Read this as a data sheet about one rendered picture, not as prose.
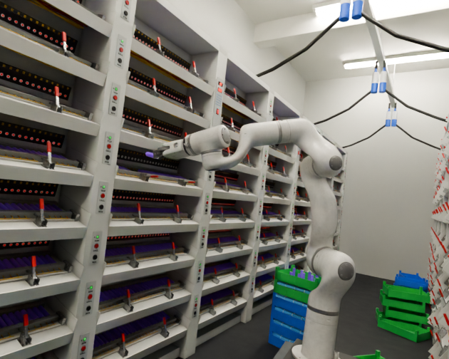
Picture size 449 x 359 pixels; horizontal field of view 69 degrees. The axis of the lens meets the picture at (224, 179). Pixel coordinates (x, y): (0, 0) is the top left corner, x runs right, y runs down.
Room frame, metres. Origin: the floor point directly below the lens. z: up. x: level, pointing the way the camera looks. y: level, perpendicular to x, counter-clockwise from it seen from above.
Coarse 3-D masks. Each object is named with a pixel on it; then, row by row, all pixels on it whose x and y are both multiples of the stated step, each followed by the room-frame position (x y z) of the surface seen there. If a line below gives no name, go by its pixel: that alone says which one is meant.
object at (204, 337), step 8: (224, 320) 2.27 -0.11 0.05; (232, 320) 2.31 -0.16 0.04; (240, 320) 2.41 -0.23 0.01; (200, 328) 2.09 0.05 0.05; (208, 328) 2.10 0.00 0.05; (216, 328) 2.13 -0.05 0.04; (224, 328) 2.22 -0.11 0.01; (200, 336) 1.98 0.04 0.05; (208, 336) 2.06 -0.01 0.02; (160, 352) 1.74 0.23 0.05; (168, 352) 1.75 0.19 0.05; (176, 352) 1.79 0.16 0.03
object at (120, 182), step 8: (120, 160) 1.51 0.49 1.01; (152, 168) 1.69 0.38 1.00; (160, 168) 1.74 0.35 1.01; (120, 176) 1.36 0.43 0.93; (184, 176) 1.87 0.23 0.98; (192, 176) 1.83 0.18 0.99; (120, 184) 1.32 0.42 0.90; (128, 184) 1.35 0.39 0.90; (136, 184) 1.39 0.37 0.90; (144, 184) 1.42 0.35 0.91; (152, 184) 1.46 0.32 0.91; (160, 184) 1.51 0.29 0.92; (168, 184) 1.55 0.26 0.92; (176, 184) 1.63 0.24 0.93; (200, 184) 1.80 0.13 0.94; (160, 192) 1.53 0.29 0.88; (168, 192) 1.57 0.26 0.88; (176, 192) 1.62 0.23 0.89; (184, 192) 1.67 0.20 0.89; (192, 192) 1.73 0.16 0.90; (200, 192) 1.79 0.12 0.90
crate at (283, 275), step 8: (280, 272) 2.08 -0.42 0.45; (288, 272) 2.21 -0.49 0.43; (296, 272) 2.22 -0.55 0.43; (304, 272) 2.18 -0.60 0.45; (280, 280) 2.08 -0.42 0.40; (288, 280) 2.04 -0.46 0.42; (296, 280) 2.00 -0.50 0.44; (304, 280) 1.96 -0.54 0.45; (320, 280) 2.10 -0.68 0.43; (312, 288) 1.92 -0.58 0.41
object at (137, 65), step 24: (0, 0) 1.06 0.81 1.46; (24, 0) 1.12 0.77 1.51; (48, 24) 1.20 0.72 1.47; (144, 24) 1.58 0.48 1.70; (0, 48) 1.07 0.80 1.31; (168, 48) 1.74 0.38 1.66; (48, 72) 1.22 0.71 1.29; (144, 72) 1.61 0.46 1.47; (168, 72) 1.76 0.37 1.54; (72, 96) 1.31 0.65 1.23; (240, 96) 2.43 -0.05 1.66; (24, 120) 1.16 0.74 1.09; (168, 120) 1.79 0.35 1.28; (240, 120) 2.47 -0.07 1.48; (120, 144) 1.54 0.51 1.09
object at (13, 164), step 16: (0, 128) 1.08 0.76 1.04; (16, 128) 1.11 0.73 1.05; (32, 128) 1.15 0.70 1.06; (0, 144) 1.07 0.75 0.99; (16, 144) 1.13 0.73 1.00; (32, 144) 1.17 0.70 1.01; (48, 144) 1.08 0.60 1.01; (0, 160) 0.97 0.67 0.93; (16, 160) 1.02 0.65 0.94; (32, 160) 1.06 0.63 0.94; (48, 160) 1.07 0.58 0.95; (64, 160) 1.17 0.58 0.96; (80, 160) 1.23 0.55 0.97; (0, 176) 0.95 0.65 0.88; (16, 176) 0.98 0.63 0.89; (32, 176) 1.02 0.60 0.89; (48, 176) 1.06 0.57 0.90; (64, 176) 1.11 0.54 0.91; (80, 176) 1.16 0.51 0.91
